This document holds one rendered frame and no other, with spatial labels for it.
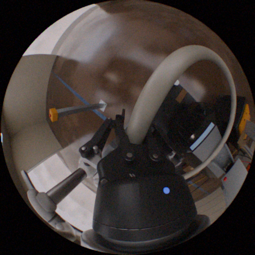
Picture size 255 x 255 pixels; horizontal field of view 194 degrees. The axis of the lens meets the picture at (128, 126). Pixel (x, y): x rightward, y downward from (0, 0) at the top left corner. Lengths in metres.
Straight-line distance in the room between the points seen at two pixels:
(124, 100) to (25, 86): 5.75
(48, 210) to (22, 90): 5.87
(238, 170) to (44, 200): 1.16
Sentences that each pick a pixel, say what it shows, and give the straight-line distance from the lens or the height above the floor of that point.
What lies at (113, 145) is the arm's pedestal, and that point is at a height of 0.77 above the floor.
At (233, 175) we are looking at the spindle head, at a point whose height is 1.18.
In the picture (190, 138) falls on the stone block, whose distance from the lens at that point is 0.77.
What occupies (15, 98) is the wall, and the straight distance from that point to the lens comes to 6.28.
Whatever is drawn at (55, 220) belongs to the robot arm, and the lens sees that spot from 0.57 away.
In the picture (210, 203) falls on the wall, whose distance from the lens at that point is 5.96.
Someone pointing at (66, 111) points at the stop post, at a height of 0.86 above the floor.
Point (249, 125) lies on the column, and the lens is 1.54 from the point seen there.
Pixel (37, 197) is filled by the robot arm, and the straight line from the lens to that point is 0.58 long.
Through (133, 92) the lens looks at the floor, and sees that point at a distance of 1.40.
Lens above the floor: 1.34
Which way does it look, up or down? 64 degrees down
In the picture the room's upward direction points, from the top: 135 degrees counter-clockwise
